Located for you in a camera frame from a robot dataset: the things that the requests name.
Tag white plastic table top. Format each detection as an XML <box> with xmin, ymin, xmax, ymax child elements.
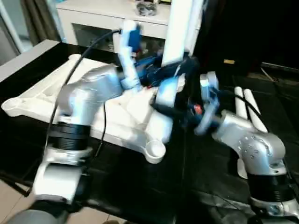
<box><xmin>1</xmin><ymin>53</ymin><xmax>185</xmax><ymax>164</ymax></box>

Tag black box with label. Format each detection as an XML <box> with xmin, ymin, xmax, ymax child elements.
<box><xmin>198</xmin><ymin>0</ymin><xmax>263</xmax><ymax>76</ymax></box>

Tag dark crumpled bundle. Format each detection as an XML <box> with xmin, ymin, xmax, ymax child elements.
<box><xmin>136</xmin><ymin>1</ymin><xmax>157</xmax><ymax>17</ymax></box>

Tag black work mat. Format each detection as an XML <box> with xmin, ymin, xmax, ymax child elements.
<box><xmin>0</xmin><ymin>42</ymin><xmax>299</xmax><ymax>224</ymax></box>

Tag white glass door cabinet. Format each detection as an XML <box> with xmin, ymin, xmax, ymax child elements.
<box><xmin>57</xmin><ymin>0</ymin><xmax>174</xmax><ymax>55</ymax></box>

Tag grey curtain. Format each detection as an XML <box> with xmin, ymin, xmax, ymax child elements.
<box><xmin>20</xmin><ymin>0</ymin><xmax>62</xmax><ymax>45</ymax></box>

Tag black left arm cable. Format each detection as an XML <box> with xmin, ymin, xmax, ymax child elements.
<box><xmin>45</xmin><ymin>28</ymin><xmax>124</xmax><ymax>164</ymax></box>

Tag black long rail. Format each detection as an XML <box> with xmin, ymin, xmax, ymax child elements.
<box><xmin>260</xmin><ymin>61</ymin><xmax>299</xmax><ymax>71</ymax></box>

